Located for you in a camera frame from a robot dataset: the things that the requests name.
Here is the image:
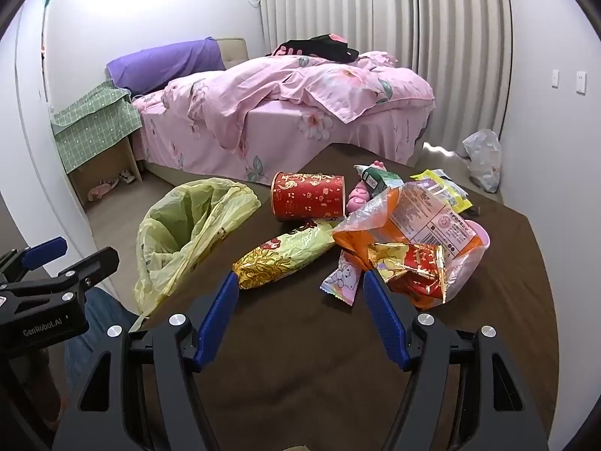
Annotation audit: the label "gold yellow snack wrapper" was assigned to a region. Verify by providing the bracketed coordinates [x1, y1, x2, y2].
[232, 220, 334, 289]

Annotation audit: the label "red gold foil wrapper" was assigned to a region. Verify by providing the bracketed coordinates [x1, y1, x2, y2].
[368, 242, 447, 309]

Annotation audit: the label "small pink candy wrapper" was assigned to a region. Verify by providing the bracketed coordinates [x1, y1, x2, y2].
[320, 250, 362, 306]

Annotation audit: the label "orange clear snack bag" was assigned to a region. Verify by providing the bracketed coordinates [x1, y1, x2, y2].
[333, 183, 488, 303]

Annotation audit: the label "red gold paper cup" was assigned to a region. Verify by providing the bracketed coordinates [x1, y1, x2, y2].
[271, 172, 346, 221]

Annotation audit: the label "green snack bag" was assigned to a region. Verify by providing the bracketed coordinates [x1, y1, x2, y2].
[355, 163, 405, 198]

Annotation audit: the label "yellow purple chip bag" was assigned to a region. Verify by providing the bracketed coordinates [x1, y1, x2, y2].
[411, 169, 473, 214]

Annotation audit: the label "yellow plastic trash bag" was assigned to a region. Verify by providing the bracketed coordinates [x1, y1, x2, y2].
[133, 177, 261, 319]

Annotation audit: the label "blue jeans leg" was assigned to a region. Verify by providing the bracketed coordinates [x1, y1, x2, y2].
[64, 287, 137, 390]

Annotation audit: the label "wooden bedside table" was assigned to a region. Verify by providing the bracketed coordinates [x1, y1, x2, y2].
[68, 136, 142, 208]

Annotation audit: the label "pink slippers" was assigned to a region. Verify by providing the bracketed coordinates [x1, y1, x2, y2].
[87, 169, 136, 201]

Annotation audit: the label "green checked cloth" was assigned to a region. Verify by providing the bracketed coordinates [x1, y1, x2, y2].
[51, 80, 142, 174]

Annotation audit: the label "pink caterpillar toy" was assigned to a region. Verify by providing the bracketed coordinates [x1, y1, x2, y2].
[346, 161, 386, 214]

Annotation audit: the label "pink floral bed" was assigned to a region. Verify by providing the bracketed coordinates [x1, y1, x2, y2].
[130, 51, 436, 186]

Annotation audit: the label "white plastic bag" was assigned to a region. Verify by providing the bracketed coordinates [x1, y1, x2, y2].
[462, 128, 502, 194]

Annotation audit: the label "purple pillow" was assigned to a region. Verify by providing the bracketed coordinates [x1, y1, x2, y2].
[106, 38, 225, 95]

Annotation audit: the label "beige headboard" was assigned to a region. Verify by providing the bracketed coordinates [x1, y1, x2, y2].
[216, 38, 249, 69]

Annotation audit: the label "pink floral duvet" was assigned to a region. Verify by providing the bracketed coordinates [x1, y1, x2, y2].
[162, 51, 435, 152]

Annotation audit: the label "black pink garment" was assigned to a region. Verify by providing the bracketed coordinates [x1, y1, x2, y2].
[271, 34, 359, 64]

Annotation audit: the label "striped beige curtain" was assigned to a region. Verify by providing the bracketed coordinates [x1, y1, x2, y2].
[260, 0, 512, 152]

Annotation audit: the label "white wall switch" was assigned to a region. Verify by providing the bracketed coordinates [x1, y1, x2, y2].
[551, 69, 559, 89]

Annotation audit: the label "white wall socket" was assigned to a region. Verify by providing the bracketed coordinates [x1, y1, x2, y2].
[575, 71, 587, 96]

